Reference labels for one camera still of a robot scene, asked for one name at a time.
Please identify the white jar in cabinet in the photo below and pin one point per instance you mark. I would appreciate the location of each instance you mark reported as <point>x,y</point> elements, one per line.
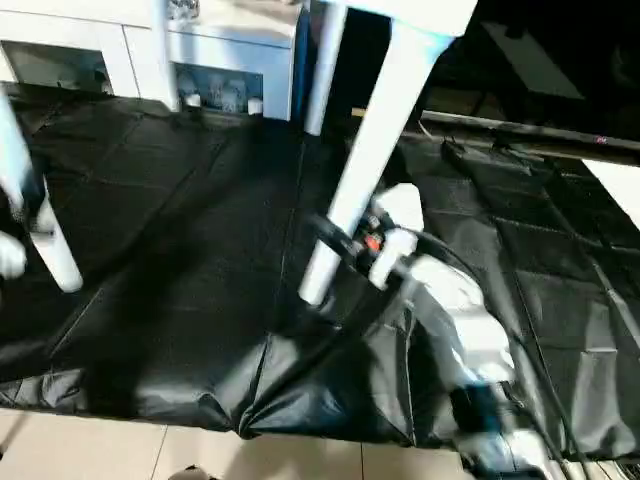
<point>255,107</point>

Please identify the white board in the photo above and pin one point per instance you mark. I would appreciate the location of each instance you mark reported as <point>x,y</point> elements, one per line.
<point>617,187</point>

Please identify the black bundle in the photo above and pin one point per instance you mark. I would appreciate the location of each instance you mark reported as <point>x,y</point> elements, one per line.
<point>184,9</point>

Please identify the black rod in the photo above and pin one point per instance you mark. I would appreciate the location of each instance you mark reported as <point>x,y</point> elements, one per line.
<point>525,131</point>

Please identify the white glass-door cabinet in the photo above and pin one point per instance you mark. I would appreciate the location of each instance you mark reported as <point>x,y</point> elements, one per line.
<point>75,32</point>

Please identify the black table mat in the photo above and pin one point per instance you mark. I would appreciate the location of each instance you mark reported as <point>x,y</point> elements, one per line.
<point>175,250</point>

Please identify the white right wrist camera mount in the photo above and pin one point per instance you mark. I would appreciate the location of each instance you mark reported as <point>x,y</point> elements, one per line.
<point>402,200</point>

